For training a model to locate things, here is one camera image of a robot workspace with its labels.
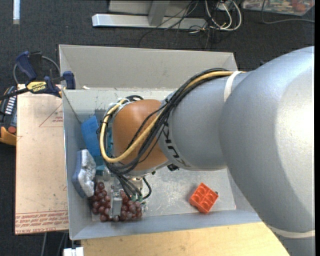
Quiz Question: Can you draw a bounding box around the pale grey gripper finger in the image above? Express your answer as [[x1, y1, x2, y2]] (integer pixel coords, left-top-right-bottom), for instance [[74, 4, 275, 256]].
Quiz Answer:
[[110, 184, 124, 218]]

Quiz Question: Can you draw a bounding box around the dark red toy grape bunch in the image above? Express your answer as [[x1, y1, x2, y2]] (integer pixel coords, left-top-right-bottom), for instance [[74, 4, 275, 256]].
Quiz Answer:
[[89, 181, 147, 223]]

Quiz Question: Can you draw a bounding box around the light blue plastic thing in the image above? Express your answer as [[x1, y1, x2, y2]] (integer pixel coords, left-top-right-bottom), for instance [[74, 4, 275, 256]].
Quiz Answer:
[[94, 126, 115, 176]]

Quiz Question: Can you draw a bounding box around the blue and white sponge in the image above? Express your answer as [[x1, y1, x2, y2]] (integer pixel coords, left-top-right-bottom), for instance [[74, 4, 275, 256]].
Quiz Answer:
[[71, 149, 97, 199]]

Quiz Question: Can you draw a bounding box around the orange toy building brick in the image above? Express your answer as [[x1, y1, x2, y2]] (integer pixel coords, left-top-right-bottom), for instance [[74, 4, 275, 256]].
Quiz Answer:
[[188, 182, 220, 214]]

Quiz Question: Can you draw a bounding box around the brown cardboard board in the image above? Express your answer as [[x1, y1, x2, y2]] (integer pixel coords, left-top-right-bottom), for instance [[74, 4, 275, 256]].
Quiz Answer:
[[14, 84, 70, 236]]

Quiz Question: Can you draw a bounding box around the grey metal bin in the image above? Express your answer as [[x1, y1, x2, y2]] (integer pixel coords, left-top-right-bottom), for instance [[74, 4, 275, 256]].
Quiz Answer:
[[58, 44, 263, 241]]

